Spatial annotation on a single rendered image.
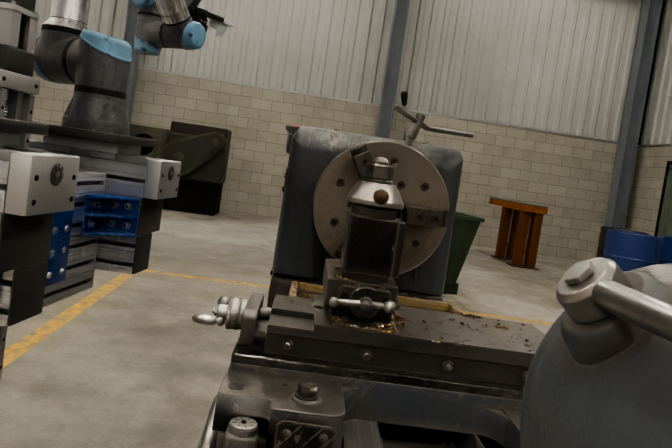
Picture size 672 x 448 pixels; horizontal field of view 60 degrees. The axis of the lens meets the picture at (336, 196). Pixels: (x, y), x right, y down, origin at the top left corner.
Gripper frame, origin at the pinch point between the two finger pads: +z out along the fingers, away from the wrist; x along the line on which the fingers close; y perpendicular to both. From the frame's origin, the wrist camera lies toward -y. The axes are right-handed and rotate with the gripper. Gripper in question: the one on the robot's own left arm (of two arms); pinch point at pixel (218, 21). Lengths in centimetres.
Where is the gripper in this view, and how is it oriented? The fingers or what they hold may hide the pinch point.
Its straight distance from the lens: 206.6
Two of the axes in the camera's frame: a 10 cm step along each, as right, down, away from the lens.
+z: 4.3, 0.2, 9.0
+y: -2.7, 9.6, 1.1
